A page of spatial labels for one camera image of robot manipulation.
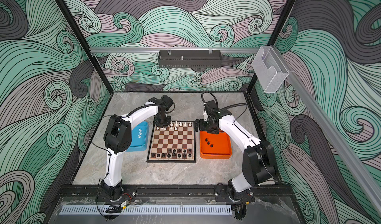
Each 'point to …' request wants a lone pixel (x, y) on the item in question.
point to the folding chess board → (172, 141)
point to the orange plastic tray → (215, 146)
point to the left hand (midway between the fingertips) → (166, 125)
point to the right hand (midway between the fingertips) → (201, 129)
